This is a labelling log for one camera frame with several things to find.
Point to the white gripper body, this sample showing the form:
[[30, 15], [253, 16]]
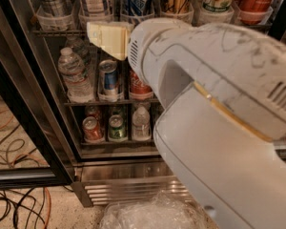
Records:
[[139, 52]]

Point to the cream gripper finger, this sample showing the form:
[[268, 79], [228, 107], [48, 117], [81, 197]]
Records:
[[110, 37]]

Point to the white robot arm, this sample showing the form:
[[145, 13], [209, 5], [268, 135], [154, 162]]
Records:
[[223, 90]]

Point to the rear water bottle middle shelf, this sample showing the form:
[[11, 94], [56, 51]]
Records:
[[79, 47]]

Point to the water bottle shelf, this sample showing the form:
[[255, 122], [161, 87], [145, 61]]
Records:
[[75, 76], [79, 47], [141, 124]]

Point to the red cola can front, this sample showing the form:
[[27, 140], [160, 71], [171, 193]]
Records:
[[137, 86]]

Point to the blue silver can front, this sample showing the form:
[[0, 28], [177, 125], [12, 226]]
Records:
[[108, 73]]

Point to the front water bottle middle shelf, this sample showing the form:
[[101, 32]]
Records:
[[75, 76]]

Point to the water bottle bottom shelf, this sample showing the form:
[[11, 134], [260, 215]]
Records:
[[141, 124]]

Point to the stainless steel fridge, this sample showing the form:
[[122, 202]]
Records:
[[132, 176]]

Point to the green can bottom shelf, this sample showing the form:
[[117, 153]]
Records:
[[117, 129]]

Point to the red cola can top shelf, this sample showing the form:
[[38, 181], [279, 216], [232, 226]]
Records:
[[253, 11]]

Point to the red can bottom shelf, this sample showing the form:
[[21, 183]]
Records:
[[92, 129]]

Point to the left fridge glass door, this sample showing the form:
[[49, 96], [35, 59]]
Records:
[[33, 92]]

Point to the clear plastic bag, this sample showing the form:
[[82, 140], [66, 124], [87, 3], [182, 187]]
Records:
[[163, 211]]

